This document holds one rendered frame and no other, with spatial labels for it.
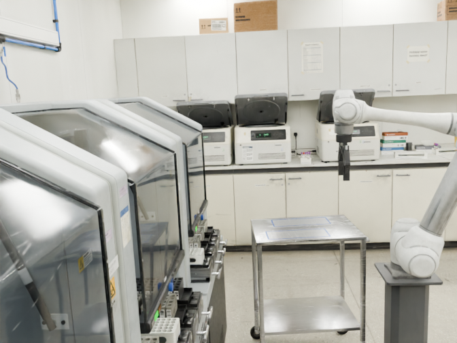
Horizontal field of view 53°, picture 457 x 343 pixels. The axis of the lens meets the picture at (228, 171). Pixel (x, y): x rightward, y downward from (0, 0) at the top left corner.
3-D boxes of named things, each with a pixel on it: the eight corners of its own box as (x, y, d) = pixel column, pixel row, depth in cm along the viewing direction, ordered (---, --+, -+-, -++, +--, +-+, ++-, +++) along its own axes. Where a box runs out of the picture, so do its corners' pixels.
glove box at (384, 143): (382, 148, 473) (382, 140, 471) (379, 145, 485) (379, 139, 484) (405, 146, 471) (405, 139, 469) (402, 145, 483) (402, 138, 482)
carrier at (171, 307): (172, 307, 174) (171, 293, 173) (177, 307, 174) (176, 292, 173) (166, 322, 163) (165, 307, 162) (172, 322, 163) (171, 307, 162)
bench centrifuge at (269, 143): (234, 166, 446) (232, 94, 434) (237, 156, 507) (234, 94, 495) (292, 164, 442) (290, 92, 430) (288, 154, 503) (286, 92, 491)
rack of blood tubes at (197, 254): (141, 268, 220) (140, 256, 219) (146, 260, 230) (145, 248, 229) (202, 267, 218) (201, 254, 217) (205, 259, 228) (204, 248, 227)
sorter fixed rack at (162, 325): (87, 350, 151) (86, 333, 150) (98, 334, 161) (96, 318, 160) (175, 350, 149) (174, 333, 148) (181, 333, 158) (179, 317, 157)
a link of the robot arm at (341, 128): (351, 120, 220) (351, 133, 221) (332, 121, 221) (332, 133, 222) (355, 122, 211) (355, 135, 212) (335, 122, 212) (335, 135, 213)
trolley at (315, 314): (256, 380, 259) (251, 242, 244) (249, 337, 304) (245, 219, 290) (372, 373, 260) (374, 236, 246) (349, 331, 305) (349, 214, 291)
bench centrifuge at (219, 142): (175, 167, 451) (171, 102, 440) (187, 158, 512) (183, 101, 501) (230, 166, 445) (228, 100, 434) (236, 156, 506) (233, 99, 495)
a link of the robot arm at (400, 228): (420, 255, 232) (421, 214, 229) (429, 269, 215) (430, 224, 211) (387, 254, 235) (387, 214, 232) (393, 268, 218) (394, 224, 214)
